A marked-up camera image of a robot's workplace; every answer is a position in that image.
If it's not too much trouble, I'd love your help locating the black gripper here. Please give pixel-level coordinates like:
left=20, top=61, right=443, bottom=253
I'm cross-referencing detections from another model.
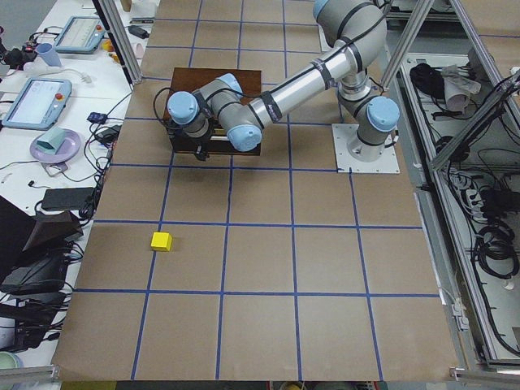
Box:
left=194, top=141, right=210, bottom=160

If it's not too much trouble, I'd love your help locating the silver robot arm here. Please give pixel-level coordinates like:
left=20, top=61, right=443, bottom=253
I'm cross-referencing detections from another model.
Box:
left=163, top=0, right=400, bottom=163

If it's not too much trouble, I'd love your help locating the dark wooden drawer cabinet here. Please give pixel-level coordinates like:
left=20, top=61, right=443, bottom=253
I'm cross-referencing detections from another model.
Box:
left=162, top=67, right=262, bottom=156

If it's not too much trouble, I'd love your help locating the yellow block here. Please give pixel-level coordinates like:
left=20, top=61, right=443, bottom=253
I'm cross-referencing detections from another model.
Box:
left=150, top=232, right=173, bottom=252

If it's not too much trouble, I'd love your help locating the purple plate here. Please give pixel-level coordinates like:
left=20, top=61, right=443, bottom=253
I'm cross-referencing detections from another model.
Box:
left=29, top=127, right=81, bottom=164

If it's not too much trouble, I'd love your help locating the black power adapter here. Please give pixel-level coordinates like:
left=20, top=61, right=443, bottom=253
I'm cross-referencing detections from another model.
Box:
left=41, top=187, right=94, bottom=211

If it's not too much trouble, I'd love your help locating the teal box on plate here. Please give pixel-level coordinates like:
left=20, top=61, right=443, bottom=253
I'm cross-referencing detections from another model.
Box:
left=36, top=127, right=67, bottom=154

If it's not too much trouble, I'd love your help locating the lower blue teach pendant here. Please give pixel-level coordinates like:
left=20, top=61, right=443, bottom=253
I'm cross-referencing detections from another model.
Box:
left=2, top=77, right=72, bottom=131

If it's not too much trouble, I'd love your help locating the blue teach pendant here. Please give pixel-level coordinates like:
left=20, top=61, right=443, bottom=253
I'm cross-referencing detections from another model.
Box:
left=2, top=77, right=72, bottom=131
left=54, top=16, right=105, bottom=54

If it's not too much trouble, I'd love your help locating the upper blue teach pendant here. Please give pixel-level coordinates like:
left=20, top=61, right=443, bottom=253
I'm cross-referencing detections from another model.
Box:
left=54, top=16, right=105, bottom=54

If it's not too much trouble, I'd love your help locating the light blue cup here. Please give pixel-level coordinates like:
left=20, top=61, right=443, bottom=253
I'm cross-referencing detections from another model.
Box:
left=36, top=42, right=62, bottom=67

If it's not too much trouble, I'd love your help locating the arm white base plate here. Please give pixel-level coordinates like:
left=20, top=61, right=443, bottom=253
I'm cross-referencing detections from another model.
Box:
left=331, top=123, right=401, bottom=175

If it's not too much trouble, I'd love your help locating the aluminium frame post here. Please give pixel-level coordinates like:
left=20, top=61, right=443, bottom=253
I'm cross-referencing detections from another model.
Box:
left=92, top=0, right=142, bottom=85

